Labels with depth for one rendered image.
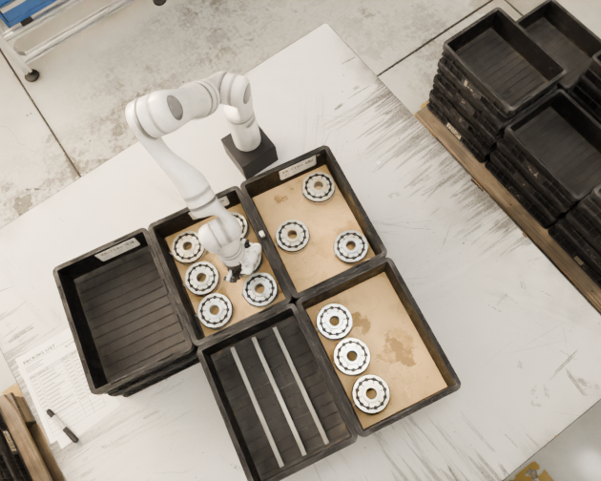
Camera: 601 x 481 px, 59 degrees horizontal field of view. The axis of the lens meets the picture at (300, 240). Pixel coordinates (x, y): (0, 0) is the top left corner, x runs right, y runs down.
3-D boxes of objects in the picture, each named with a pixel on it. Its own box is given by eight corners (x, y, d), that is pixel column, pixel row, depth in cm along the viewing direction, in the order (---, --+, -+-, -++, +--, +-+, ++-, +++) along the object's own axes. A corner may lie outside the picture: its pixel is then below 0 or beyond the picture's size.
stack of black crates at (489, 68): (424, 106, 253) (441, 43, 211) (471, 73, 257) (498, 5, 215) (480, 166, 241) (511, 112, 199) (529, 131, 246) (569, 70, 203)
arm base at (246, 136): (228, 136, 180) (218, 109, 163) (251, 122, 181) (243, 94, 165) (243, 156, 177) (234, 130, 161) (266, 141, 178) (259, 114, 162)
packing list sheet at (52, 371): (10, 363, 170) (9, 363, 169) (72, 321, 173) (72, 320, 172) (55, 452, 160) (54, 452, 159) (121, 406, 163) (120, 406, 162)
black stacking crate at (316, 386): (205, 353, 156) (196, 348, 145) (296, 309, 158) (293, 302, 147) (259, 488, 143) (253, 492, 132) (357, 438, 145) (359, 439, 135)
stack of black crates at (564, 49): (487, 62, 259) (502, 30, 237) (533, 31, 263) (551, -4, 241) (547, 118, 247) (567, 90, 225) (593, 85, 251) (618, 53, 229)
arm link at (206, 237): (217, 268, 139) (246, 251, 140) (203, 250, 125) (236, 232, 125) (205, 246, 141) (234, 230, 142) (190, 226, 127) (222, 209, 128)
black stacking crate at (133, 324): (71, 279, 166) (51, 269, 155) (157, 239, 168) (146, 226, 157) (110, 398, 153) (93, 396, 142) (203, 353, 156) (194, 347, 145)
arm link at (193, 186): (177, 216, 123) (208, 206, 120) (113, 112, 111) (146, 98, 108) (191, 197, 131) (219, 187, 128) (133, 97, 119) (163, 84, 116)
